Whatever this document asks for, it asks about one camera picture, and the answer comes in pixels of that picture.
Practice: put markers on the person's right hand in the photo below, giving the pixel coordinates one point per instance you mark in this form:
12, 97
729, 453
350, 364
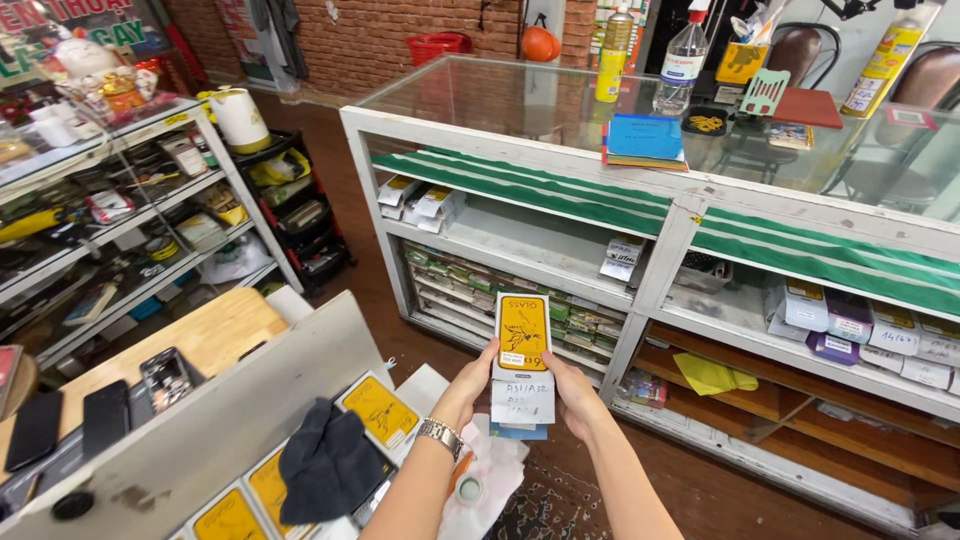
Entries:
576, 401

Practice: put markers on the person's left hand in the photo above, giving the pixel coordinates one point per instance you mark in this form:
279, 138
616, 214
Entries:
465, 390

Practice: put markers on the bundle of yellow glass packets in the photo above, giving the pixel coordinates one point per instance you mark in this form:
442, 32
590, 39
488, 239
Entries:
523, 352

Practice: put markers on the silver metal wristwatch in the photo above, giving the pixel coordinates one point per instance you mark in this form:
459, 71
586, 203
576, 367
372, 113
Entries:
441, 435

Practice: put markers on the colourful small packet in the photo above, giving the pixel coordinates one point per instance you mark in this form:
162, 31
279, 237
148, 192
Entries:
646, 389

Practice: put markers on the white plastic bag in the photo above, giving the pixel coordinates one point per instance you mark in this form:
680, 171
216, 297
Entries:
491, 469

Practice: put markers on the yellow screen protector packet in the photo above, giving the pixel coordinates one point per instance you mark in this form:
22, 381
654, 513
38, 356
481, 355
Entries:
380, 411
225, 519
268, 491

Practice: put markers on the small tape roll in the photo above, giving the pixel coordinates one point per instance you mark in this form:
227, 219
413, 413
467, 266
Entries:
469, 490

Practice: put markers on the rows of green packets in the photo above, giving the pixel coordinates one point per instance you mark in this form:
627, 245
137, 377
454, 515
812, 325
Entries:
517, 300

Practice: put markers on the yellow cloth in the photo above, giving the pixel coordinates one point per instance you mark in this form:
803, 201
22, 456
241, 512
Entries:
712, 374

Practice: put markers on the white labelled packets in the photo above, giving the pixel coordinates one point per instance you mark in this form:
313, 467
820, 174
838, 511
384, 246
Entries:
622, 259

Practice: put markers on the dark grey cloth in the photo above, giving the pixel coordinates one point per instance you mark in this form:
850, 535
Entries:
330, 461

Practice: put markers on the grey plastic tray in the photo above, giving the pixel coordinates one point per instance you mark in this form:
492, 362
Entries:
701, 274

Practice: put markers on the white glass display counter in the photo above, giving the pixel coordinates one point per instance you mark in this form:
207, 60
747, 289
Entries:
570, 217

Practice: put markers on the pile of white yellow boxes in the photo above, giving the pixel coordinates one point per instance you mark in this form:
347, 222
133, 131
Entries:
420, 202

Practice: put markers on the black wheeled rack with goods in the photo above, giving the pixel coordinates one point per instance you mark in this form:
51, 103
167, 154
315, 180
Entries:
296, 206

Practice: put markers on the crumpled white bag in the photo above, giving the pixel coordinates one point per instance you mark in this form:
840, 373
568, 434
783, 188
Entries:
236, 259

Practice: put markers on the stack of blue notebooks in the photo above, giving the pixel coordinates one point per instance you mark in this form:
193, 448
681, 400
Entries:
645, 141

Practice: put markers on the wooden work table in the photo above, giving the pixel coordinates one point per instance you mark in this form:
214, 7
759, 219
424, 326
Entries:
187, 341

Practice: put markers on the heap of white purple boxes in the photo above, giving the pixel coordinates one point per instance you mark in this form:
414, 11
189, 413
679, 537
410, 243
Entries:
862, 330

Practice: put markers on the opened phone without back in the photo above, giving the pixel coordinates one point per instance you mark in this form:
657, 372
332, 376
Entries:
166, 377

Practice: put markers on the black dish of rubber bands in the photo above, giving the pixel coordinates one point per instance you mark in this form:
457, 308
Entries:
705, 122

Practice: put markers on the small printed card pack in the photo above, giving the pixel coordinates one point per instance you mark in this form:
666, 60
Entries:
790, 136

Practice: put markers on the red plastic basket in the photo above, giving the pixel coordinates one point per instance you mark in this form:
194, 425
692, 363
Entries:
437, 46

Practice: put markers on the yellow liquid bottle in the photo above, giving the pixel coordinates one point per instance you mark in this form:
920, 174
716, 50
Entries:
614, 56

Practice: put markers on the clear spray bottle red top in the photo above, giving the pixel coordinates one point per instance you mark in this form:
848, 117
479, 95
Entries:
680, 67

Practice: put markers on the white electric kettle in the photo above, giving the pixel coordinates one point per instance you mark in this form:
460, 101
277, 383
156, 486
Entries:
240, 118

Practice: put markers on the orange helmet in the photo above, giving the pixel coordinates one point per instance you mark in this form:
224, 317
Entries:
540, 43

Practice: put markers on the black smartphone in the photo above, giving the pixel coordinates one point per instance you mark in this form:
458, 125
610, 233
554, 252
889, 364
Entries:
105, 418
34, 431

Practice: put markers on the green phone stand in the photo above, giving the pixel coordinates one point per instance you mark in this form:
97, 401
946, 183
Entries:
763, 91

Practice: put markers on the red flat mat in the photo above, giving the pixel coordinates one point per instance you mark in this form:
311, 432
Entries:
807, 107

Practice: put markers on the yellow tool holder box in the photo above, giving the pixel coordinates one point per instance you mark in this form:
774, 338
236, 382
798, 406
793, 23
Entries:
741, 61

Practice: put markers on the cluttered white metal shelf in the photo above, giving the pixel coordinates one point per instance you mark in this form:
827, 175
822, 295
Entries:
105, 225

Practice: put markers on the pink card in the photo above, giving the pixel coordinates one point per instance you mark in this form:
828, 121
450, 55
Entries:
909, 117

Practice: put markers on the yellow spray can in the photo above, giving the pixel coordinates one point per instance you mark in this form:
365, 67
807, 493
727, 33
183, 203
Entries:
890, 64

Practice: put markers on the lucky cat figurine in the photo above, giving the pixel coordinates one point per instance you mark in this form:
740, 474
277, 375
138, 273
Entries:
94, 71

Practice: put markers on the red green sign banner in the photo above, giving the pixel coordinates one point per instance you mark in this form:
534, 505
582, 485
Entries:
67, 30

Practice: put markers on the brown chair black frame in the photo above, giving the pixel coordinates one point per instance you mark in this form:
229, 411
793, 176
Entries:
926, 79
796, 49

